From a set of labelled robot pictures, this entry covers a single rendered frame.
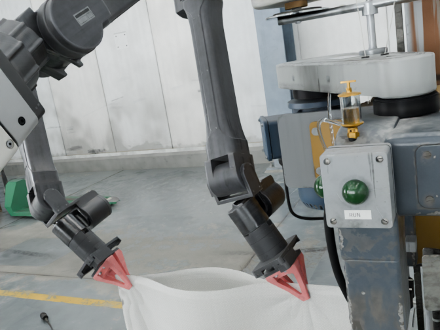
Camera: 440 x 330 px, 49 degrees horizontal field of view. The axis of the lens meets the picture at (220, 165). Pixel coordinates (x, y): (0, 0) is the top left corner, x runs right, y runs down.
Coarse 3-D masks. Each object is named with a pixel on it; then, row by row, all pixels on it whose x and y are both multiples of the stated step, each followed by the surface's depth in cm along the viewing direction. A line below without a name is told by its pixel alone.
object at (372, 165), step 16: (368, 144) 57; (384, 144) 56; (320, 160) 56; (336, 160) 55; (352, 160) 54; (368, 160) 53; (384, 160) 53; (336, 176) 56; (352, 176) 55; (368, 176) 54; (384, 176) 53; (336, 192) 56; (384, 192) 54; (336, 208) 57; (352, 208) 56; (368, 208) 55; (384, 208) 54; (336, 224) 57; (352, 224) 56; (368, 224) 55; (384, 224) 55
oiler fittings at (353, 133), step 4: (352, 80) 60; (348, 84) 60; (348, 88) 60; (344, 92) 61; (348, 92) 60; (352, 92) 60; (356, 92) 60; (360, 92) 60; (340, 96) 60; (344, 96) 60; (348, 96) 59; (340, 124) 62; (344, 124) 61; (348, 124) 60; (352, 124) 60; (356, 124) 60; (360, 124) 60; (348, 128) 61; (352, 128) 61; (356, 128) 61; (348, 132) 62; (352, 132) 61; (356, 132) 61; (348, 136) 62; (352, 136) 61; (356, 136) 61
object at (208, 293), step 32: (160, 288) 94; (192, 288) 99; (224, 288) 98; (256, 288) 88; (320, 288) 83; (128, 320) 103; (160, 320) 97; (192, 320) 90; (224, 320) 89; (256, 320) 89; (288, 320) 88; (320, 320) 85
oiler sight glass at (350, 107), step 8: (352, 96) 59; (344, 104) 60; (352, 104) 60; (360, 104) 60; (344, 112) 60; (352, 112) 60; (360, 112) 60; (344, 120) 61; (352, 120) 60; (360, 120) 60
